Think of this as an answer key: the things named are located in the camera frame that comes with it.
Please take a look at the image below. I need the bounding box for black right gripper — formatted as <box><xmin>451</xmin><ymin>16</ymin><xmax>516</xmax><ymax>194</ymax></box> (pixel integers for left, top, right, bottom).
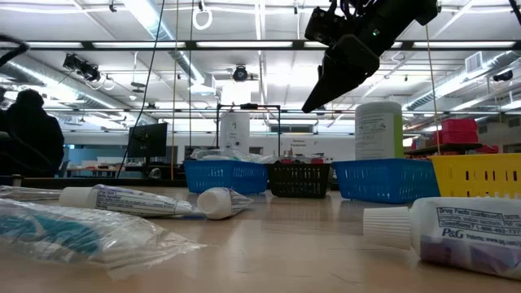
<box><xmin>301</xmin><ymin>0</ymin><xmax>412</xmax><ymax>114</ymax></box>

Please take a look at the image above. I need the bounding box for white toothpaste tube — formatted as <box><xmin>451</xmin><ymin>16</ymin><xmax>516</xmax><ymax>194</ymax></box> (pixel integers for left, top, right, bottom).
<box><xmin>196</xmin><ymin>186</ymin><xmax>254</xmax><ymax>221</ymax></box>
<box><xmin>59</xmin><ymin>184</ymin><xmax>195</xmax><ymax>219</ymax></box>
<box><xmin>362</xmin><ymin>197</ymin><xmax>521</xmax><ymax>282</ymax></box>

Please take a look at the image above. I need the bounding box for white wipes canister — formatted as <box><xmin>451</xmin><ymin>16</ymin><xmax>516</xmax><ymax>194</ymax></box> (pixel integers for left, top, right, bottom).
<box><xmin>354</xmin><ymin>101</ymin><xmax>405</xmax><ymax>162</ymax></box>

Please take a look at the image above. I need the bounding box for blue slotted plastic basket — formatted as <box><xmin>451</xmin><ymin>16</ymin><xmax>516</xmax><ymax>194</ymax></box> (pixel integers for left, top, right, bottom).
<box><xmin>332</xmin><ymin>158</ymin><xmax>440</xmax><ymax>204</ymax></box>

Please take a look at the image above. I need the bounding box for black slotted plastic basket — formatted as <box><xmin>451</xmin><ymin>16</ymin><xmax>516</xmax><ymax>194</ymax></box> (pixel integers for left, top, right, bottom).
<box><xmin>266</xmin><ymin>161</ymin><xmax>333</xmax><ymax>199</ymax></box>

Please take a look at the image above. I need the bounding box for red storage bin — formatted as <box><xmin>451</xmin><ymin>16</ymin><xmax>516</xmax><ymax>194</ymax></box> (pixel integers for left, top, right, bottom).
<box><xmin>433</xmin><ymin>118</ymin><xmax>479</xmax><ymax>146</ymax></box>

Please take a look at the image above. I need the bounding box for dark storage shelf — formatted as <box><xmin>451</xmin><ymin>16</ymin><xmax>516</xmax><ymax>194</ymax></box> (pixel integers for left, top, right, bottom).
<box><xmin>405</xmin><ymin>142</ymin><xmax>484</xmax><ymax>156</ymax></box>

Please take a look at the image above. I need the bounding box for white cylindrical machine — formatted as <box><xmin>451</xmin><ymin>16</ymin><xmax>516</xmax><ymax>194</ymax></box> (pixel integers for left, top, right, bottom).
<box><xmin>219</xmin><ymin>112</ymin><xmax>252</xmax><ymax>155</ymax></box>

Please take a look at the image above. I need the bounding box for blue toothbrush package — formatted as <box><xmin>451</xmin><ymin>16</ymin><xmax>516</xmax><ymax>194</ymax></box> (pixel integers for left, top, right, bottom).
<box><xmin>183</xmin><ymin>160</ymin><xmax>269</xmax><ymax>195</ymax></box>

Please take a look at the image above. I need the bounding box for yellow slotted plastic basket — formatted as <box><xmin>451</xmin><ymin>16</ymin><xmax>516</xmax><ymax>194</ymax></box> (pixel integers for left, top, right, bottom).
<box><xmin>430</xmin><ymin>153</ymin><xmax>521</xmax><ymax>200</ymax></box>

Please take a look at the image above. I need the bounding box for black computer monitor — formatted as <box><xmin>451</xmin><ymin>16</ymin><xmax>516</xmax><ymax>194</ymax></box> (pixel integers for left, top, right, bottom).
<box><xmin>127</xmin><ymin>122</ymin><xmax>169</xmax><ymax>160</ymax></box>

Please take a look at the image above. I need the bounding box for person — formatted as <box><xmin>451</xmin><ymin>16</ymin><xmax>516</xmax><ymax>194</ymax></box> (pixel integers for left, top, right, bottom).
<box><xmin>0</xmin><ymin>88</ymin><xmax>65</xmax><ymax>178</ymax></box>

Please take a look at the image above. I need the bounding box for black overhead frame bar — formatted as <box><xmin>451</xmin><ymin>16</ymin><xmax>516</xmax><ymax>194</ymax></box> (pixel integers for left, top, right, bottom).
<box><xmin>0</xmin><ymin>39</ymin><xmax>521</xmax><ymax>52</ymax></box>

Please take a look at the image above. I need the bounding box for black metal stand frame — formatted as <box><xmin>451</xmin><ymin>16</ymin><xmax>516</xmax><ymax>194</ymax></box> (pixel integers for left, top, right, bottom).
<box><xmin>215</xmin><ymin>103</ymin><xmax>282</xmax><ymax>158</ymax></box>

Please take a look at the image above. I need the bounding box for black ceiling camera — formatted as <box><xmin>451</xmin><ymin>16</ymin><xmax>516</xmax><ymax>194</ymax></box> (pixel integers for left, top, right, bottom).
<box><xmin>232</xmin><ymin>64</ymin><xmax>249</xmax><ymax>82</ymax></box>

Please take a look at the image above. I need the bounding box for white hanging ring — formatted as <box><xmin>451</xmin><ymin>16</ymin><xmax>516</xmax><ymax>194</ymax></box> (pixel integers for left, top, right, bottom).
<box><xmin>192</xmin><ymin>7</ymin><xmax>213</xmax><ymax>32</ymax></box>

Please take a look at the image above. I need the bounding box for silver ventilation duct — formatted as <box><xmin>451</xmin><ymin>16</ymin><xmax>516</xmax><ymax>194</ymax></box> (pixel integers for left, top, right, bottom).
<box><xmin>121</xmin><ymin>0</ymin><xmax>217</xmax><ymax>93</ymax></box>

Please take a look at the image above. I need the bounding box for black aluminium table frame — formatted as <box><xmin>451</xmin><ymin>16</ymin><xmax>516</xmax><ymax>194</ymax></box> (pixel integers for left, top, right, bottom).
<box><xmin>0</xmin><ymin>175</ymin><xmax>188</xmax><ymax>189</ymax></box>

